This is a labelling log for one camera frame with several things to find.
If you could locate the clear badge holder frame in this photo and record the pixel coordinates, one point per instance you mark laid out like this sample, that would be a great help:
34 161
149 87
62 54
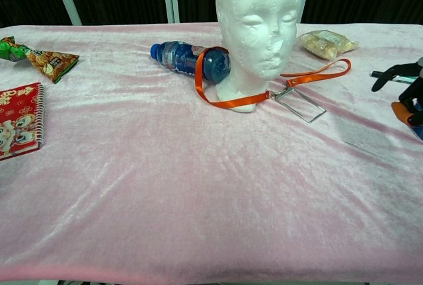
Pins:
318 117

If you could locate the white foam mannequin head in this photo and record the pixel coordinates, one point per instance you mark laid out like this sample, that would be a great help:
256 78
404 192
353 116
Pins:
257 17

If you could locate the green marker black cap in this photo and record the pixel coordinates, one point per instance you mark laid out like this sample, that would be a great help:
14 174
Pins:
404 79

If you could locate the blue cookie box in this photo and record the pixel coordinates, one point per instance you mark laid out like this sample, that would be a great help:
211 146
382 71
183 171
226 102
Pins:
419 133

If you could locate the clear bag beige snacks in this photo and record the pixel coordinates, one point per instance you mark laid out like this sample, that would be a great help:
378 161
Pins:
327 45

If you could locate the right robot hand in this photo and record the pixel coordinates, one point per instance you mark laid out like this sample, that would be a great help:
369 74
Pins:
416 96

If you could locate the green orange snack bag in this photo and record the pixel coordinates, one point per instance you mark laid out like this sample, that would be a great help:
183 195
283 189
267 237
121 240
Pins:
49 61

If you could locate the red spiral notebook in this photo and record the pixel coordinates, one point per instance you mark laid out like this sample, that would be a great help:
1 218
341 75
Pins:
20 119

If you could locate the pink velvet table cloth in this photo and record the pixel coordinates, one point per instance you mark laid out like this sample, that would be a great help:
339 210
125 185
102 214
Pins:
132 199

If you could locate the blue water bottle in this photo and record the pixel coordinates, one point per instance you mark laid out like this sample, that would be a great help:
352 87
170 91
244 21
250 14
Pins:
178 55

